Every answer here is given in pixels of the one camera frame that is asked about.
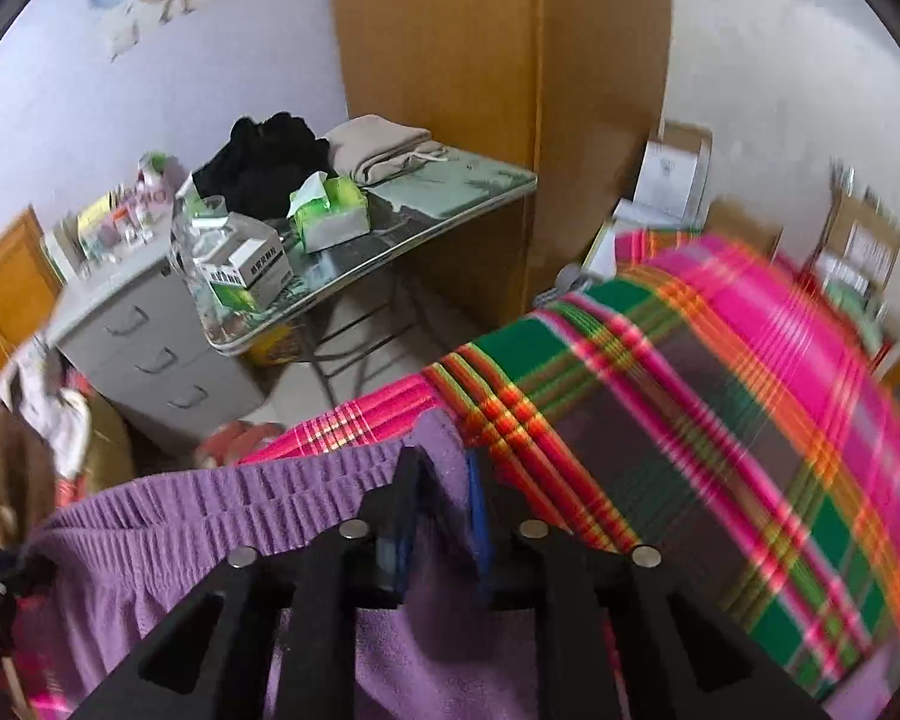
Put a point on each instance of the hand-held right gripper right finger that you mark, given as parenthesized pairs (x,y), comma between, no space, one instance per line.
(480,532)

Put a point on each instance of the purple sweater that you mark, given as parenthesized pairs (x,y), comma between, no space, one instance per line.
(195,510)

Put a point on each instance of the pink green plaid bed sheet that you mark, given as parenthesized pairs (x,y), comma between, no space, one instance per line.
(720,405)

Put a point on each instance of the folding table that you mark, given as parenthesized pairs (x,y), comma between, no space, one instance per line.
(450,187)

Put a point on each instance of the red slipper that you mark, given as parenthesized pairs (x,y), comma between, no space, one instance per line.
(232,439)

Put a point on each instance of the floral blanket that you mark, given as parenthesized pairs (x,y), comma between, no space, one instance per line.
(37,405)

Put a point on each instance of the grey drawer cabinet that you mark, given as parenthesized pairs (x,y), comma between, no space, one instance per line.
(142,360)

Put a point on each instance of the wooden wardrobe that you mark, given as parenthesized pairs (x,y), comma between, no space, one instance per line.
(457,90)

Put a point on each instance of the black clothes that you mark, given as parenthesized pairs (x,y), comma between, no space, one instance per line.
(262,157)

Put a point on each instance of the tall white box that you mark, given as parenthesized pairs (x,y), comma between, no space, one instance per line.
(671,172)

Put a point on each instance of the beige folded clothes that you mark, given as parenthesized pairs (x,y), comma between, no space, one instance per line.
(375,146)

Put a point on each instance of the brown cardboard box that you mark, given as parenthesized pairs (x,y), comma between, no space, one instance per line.
(862,240)

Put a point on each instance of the clear glass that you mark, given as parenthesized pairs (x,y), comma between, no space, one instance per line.
(195,232)

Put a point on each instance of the wooden panel furniture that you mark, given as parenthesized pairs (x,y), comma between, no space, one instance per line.
(7,292)

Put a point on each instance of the flat white box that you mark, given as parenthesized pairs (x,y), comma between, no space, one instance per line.
(630,240)

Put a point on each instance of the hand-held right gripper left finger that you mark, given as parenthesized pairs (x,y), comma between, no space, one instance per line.
(403,547)

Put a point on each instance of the green white medicine box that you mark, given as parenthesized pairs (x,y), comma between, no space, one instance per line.
(247,277)

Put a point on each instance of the flat cardboard box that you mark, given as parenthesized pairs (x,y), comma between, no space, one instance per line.
(742,229)

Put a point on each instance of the green tissue pack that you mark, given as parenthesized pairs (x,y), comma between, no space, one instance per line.
(334,217)

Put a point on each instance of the small items on cabinet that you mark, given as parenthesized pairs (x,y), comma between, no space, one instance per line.
(112,229)

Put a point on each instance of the yellow bag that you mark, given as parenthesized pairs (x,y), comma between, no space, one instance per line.
(274,345)

